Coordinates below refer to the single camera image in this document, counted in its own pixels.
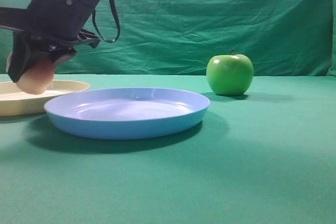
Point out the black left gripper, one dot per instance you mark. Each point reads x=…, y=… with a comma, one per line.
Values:
x=54, y=22

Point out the yellow bread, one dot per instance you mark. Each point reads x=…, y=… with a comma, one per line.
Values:
x=38, y=77

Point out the yellow plastic plate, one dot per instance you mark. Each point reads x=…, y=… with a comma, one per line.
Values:
x=15, y=102

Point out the blue plastic plate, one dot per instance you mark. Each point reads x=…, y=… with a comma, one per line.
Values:
x=127, y=113

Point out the green backdrop cloth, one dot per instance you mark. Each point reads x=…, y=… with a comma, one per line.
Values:
x=281, y=37

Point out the green apple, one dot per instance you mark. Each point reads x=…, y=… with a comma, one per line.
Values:
x=229, y=75

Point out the green table cloth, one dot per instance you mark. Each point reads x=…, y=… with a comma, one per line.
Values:
x=265, y=157

